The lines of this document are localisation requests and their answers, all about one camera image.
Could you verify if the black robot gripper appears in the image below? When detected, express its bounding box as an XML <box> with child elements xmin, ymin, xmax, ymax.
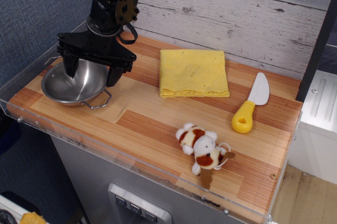
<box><xmin>57</xmin><ymin>30</ymin><xmax>136</xmax><ymax>87</ymax></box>

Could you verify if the stainless steel bowl with handles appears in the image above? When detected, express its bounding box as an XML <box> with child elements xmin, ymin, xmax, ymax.
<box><xmin>41</xmin><ymin>59</ymin><xmax>112</xmax><ymax>110</ymax></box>

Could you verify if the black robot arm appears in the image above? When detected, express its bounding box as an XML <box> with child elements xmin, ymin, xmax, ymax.
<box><xmin>57</xmin><ymin>0</ymin><xmax>140</xmax><ymax>87</ymax></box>

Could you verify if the folded yellow cloth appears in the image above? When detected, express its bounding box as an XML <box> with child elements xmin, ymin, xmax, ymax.
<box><xmin>160</xmin><ymin>49</ymin><xmax>230</xmax><ymax>98</ymax></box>

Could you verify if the clear acrylic table guard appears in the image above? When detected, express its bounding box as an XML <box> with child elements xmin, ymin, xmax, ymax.
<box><xmin>2</xmin><ymin>36</ymin><xmax>302</xmax><ymax>223</ymax></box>

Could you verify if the brown white plush dog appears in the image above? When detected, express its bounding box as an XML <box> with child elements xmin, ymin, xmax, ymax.
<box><xmin>175</xmin><ymin>123</ymin><xmax>235</xmax><ymax>190</ymax></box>

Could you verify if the silver dispenser button panel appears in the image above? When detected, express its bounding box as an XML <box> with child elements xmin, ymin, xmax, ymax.
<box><xmin>107</xmin><ymin>183</ymin><xmax>173</xmax><ymax>223</ymax></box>

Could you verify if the yellow black object bottom left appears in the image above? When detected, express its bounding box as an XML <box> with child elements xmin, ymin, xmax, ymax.
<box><xmin>1</xmin><ymin>209</ymin><xmax>47</xmax><ymax>224</ymax></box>

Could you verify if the white cabinet at right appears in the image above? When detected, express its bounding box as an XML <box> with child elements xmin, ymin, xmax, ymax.
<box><xmin>288</xmin><ymin>70</ymin><xmax>336</xmax><ymax>184</ymax></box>

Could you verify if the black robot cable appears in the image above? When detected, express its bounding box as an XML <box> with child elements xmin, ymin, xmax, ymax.
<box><xmin>117</xmin><ymin>23</ymin><xmax>138</xmax><ymax>45</ymax></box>

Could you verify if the yellow handled toy knife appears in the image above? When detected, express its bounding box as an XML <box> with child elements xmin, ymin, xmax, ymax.
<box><xmin>231</xmin><ymin>72</ymin><xmax>270</xmax><ymax>133</ymax></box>

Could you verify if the black vertical post right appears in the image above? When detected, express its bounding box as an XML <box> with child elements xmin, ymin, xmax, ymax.
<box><xmin>295</xmin><ymin>0</ymin><xmax>336</xmax><ymax>102</ymax></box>

